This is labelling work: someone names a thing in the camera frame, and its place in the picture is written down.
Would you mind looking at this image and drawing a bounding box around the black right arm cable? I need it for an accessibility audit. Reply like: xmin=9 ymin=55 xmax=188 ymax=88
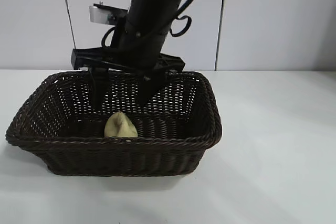
xmin=167 ymin=0 xmax=214 ymax=39

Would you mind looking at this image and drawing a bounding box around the black right camera cable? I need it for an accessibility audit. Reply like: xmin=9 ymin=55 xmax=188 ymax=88
xmin=100 ymin=26 xmax=118 ymax=49

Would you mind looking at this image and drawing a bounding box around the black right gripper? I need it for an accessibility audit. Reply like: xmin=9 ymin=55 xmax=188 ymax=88
xmin=71 ymin=16 xmax=186 ymax=112

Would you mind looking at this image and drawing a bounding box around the pale yellow egg yolk pastry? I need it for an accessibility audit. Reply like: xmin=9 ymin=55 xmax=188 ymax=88
xmin=104 ymin=111 xmax=139 ymax=138

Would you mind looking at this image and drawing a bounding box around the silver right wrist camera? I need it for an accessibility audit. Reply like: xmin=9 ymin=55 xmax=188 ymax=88
xmin=88 ymin=2 xmax=113 ymax=25

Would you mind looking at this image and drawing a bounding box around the dark brown woven basket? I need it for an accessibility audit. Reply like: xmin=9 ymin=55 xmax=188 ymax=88
xmin=5 ymin=70 xmax=224 ymax=178

